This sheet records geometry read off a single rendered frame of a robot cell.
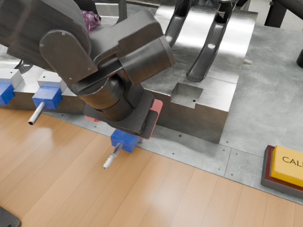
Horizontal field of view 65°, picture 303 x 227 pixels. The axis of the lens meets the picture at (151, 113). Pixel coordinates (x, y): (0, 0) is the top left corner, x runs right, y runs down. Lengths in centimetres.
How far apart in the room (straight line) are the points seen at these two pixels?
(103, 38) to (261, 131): 39
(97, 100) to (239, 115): 36
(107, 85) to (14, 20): 11
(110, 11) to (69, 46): 60
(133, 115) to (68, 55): 16
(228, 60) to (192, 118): 19
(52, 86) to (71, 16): 32
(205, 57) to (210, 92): 15
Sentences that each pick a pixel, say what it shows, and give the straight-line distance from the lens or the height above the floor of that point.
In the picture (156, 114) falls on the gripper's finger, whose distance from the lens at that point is 38.
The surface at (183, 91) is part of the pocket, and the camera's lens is 49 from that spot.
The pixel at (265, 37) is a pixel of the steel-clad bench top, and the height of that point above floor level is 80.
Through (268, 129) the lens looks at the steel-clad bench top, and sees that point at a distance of 57.
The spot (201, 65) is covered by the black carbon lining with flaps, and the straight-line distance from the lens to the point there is 56.
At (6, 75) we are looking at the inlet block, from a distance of 60.
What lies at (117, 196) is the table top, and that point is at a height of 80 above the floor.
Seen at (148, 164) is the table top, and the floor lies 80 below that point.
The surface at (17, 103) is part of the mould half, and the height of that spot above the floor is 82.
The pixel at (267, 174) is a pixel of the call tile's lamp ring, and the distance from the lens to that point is 46.
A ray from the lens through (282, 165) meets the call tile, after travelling 46.
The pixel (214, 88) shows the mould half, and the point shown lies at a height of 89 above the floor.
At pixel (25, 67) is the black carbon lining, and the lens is 68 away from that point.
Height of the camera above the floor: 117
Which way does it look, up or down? 44 degrees down
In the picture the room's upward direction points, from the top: straight up
